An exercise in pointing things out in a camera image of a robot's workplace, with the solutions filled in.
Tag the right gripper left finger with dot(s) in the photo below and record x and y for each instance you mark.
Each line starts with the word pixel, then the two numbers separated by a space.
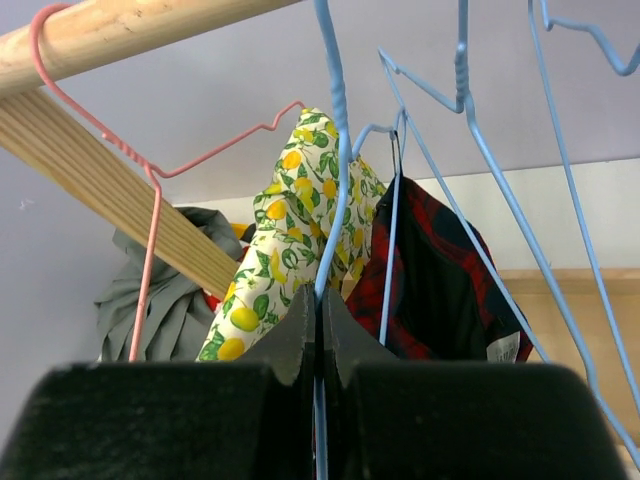
pixel 250 418

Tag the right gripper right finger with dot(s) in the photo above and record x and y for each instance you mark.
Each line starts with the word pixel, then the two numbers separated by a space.
pixel 389 418

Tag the grey pleated skirt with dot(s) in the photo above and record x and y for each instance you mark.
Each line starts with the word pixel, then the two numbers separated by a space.
pixel 177 317

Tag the red plaid skirt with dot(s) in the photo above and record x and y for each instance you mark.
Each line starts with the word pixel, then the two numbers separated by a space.
pixel 444 303

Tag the lemon print skirt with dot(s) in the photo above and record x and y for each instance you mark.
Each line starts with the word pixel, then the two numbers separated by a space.
pixel 293 217

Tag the blue wire hanger plaid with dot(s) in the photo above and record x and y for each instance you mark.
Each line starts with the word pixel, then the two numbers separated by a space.
pixel 340 111

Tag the blue wire hanger grey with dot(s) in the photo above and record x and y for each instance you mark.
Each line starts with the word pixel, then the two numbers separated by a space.
pixel 463 103

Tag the wooden clothes rack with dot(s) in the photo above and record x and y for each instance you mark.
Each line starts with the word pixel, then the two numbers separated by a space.
pixel 178 102

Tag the pink wire hanger left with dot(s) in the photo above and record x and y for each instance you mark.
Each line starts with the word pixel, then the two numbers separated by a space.
pixel 151 169

